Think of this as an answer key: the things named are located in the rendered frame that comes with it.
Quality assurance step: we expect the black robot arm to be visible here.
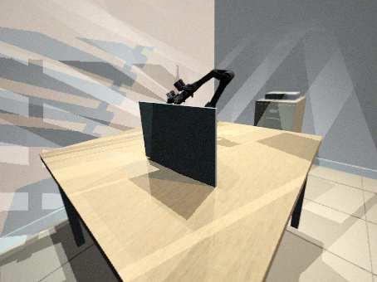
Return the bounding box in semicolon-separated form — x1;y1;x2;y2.
174;69;234;108

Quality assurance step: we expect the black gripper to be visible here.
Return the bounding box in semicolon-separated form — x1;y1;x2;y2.
166;93;186;105

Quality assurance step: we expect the black flat panel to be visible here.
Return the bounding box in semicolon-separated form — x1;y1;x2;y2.
139;101;218;187

